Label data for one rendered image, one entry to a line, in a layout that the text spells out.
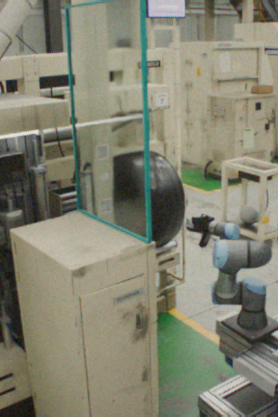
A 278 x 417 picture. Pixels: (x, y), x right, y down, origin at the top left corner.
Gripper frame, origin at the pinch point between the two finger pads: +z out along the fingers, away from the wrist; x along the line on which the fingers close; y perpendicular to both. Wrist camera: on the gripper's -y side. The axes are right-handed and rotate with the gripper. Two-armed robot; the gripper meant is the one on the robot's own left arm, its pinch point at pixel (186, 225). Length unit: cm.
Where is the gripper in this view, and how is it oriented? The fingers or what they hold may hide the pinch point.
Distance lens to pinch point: 271.5
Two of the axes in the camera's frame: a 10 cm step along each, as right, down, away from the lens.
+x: -7.9, 2.2, -5.7
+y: -1.1, -9.7, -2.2
